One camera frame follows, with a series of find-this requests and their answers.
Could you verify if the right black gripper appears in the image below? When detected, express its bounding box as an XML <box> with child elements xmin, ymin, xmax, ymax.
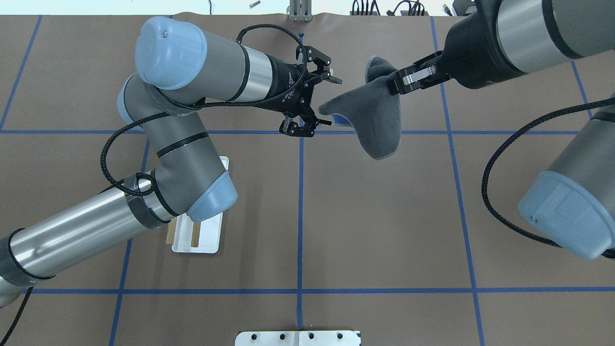
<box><xmin>386</xmin><ymin>50</ymin><xmax>452</xmax><ymax>96</ymax></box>

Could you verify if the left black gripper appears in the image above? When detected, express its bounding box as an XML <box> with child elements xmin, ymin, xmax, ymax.
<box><xmin>280</xmin><ymin>46</ymin><xmax>343</xmax><ymax>137</ymax></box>

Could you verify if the grey towel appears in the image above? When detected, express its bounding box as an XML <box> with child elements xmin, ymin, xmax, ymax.
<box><xmin>318</xmin><ymin>56</ymin><xmax>402</xmax><ymax>160</ymax></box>

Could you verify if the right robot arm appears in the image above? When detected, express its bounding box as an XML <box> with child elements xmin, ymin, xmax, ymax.
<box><xmin>388</xmin><ymin>0</ymin><xmax>614</xmax><ymax>260</ymax></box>

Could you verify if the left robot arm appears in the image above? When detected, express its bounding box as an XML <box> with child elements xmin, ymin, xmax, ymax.
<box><xmin>1</xmin><ymin>17</ymin><xmax>342</xmax><ymax>307</ymax></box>

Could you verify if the white rack base with stand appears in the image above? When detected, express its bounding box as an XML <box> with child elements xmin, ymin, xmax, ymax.
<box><xmin>172</xmin><ymin>156</ymin><xmax>229</xmax><ymax>254</ymax></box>

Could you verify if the inner wooden rack rod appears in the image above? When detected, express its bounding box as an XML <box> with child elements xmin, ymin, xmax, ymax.
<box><xmin>190</xmin><ymin>222</ymin><xmax>201</xmax><ymax>248</ymax></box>

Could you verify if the wooden rack rod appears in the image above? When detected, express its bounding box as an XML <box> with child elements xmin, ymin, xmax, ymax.
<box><xmin>190</xmin><ymin>222</ymin><xmax>201</xmax><ymax>248</ymax></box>
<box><xmin>165</xmin><ymin>229</ymin><xmax>175</xmax><ymax>245</ymax></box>

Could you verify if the outer wooden rack rod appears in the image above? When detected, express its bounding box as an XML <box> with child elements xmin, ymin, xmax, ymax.
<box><xmin>165</xmin><ymin>229</ymin><xmax>175</xmax><ymax>245</ymax></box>

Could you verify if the black cable bundle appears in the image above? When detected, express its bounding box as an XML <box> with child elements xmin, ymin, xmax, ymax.
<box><xmin>350</xmin><ymin>0</ymin><xmax>431</xmax><ymax>17</ymax></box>

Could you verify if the aluminium frame post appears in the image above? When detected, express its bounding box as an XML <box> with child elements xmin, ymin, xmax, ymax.
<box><xmin>287</xmin><ymin>0</ymin><xmax>313</xmax><ymax>23</ymax></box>

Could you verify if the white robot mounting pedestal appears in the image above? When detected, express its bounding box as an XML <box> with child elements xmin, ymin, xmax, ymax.
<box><xmin>234</xmin><ymin>330</ymin><xmax>362</xmax><ymax>346</ymax></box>

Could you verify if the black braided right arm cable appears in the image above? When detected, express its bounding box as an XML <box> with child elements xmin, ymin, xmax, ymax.
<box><xmin>481</xmin><ymin>96</ymin><xmax>615</xmax><ymax>260</ymax></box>

